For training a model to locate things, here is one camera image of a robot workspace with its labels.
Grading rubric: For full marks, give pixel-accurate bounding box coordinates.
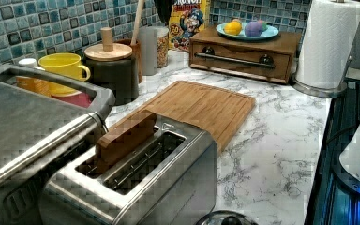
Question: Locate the silver two-slot toaster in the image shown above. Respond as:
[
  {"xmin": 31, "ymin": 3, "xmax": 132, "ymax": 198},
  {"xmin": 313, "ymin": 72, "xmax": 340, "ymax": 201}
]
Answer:
[{"xmin": 39, "ymin": 114, "xmax": 218, "ymax": 225}]

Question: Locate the stainless toaster oven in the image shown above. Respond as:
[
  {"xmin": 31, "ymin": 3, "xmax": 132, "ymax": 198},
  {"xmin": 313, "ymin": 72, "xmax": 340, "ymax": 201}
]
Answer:
[{"xmin": 0, "ymin": 64, "xmax": 115, "ymax": 225}]

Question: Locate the bamboo cutting board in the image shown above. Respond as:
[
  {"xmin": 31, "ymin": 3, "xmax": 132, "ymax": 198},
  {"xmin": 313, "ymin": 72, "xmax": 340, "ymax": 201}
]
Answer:
[{"xmin": 109, "ymin": 81, "xmax": 255, "ymax": 154}]

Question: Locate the wooden toast slice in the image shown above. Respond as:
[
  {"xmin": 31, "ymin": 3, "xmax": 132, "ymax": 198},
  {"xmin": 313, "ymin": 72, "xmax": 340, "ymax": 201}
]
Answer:
[{"xmin": 95, "ymin": 111, "xmax": 157, "ymax": 173}]

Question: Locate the brown utensil holder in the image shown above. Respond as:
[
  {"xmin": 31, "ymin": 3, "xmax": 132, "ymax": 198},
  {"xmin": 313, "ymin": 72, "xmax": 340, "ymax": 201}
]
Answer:
[{"xmin": 117, "ymin": 38, "xmax": 143, "ymax": 83}]

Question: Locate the glass cereal jar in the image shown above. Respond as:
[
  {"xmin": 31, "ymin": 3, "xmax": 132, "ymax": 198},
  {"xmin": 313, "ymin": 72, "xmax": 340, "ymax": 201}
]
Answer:
[{"xmin": 156, "ymin": 27, "xmax": 169, "ymax": 68}]

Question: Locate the grey cup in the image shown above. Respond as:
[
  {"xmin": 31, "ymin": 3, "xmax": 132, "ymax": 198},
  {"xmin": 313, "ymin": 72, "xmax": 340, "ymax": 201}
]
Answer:
[{"xmin": 139, "ymin": 26, "xmax": 158, "ymax": 76}]

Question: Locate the black canister with wooden lid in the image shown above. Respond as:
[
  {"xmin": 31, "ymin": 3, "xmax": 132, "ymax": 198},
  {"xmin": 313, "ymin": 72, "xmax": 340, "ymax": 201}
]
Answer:
[{"xmin": 84, "ymin": 27, "xmax": 139, "ymax": 106}]

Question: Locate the cereal box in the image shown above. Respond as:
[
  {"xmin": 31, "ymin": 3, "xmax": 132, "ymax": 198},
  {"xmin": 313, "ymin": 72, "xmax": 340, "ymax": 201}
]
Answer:
[{"xmin": 169, "ymin": 0, "xmax": 211, "ymax": 52}]

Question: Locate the red bowl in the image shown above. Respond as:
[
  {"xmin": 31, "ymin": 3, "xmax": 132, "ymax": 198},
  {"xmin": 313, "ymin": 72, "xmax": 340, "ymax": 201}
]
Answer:
[{"xmin": 52, "ymin": 91, "xmax": 91, "ymax": 108}]

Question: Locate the yellow toy fruit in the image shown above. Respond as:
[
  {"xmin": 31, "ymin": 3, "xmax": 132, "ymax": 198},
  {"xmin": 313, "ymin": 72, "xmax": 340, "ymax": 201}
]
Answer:
[{"xmin": 223, "ymin": 21, "xmax": 242, "ymax": 36}]

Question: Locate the wooden drawer box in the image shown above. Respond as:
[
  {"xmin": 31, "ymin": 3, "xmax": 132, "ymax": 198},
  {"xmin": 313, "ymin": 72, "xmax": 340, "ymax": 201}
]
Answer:
[{"xmin": 188, "ymin": 26, "xmax": 301, "ymax": 83}]

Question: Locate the purple toy fruit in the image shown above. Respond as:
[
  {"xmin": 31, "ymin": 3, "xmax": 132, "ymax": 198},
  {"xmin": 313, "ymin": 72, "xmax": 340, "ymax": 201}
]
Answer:
[{"xmin": 245, "ymin": 22, "xmax": 263, "ymax": 37}]

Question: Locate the steel pot lid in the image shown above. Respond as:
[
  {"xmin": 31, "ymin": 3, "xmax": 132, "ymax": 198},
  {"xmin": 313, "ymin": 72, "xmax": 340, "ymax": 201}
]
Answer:
[{"xmin": 195, "ymin": 210, "xmax": 259, "ymax": 225}]

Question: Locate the green toy fruit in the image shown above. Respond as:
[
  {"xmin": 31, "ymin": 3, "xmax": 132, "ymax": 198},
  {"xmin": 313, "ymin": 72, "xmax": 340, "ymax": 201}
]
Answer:
[{"xmin": 258, "ymin": 20, "xmax": 268, "ymax": 31}]

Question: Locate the yellow mug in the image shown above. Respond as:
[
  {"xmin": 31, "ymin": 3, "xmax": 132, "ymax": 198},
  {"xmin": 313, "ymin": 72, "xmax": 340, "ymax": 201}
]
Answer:
[{"xmin": 38, "ymin": 52, "xmax": 91, "ymax": 96}]

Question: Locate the light blue plate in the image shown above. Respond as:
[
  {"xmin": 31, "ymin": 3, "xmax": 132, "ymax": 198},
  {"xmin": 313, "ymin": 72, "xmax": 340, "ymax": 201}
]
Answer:
[{"xmin": 216, "ymin": 21, "xmax": 279, "ymax": 41}]

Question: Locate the orange container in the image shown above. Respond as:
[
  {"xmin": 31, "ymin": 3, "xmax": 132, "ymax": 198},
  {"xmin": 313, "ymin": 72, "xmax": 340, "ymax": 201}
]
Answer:
[{"xmin": 16, "ymin": 76, "xmax": 50, "ymax": 97}]

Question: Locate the paper towel holder base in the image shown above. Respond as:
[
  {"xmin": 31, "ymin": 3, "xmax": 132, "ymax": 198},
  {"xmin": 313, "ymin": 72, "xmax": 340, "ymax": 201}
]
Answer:
[{"xmin": 289, "ymin": 56, "xmax": 353, "ymax": 98}]

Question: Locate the small white cup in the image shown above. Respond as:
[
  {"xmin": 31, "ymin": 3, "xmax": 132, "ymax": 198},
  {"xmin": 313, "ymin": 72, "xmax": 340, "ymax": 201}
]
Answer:
[{"xmin": 19, "ymin": 58, "xmax": 38, "ymax": 68}]

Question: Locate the white paper towel roll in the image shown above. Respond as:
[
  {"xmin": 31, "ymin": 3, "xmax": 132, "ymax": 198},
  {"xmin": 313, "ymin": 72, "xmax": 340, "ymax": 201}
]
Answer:
[{"xmin": 295, "ymin": 0, "xmax": 360, "ymax": 89}]

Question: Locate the wooden utensil handle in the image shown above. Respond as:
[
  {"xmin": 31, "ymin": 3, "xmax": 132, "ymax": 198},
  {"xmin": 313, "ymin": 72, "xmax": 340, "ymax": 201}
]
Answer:
[{"xmin": 130, "ymin": 0, "xmax": 145, "ymax": 46}]

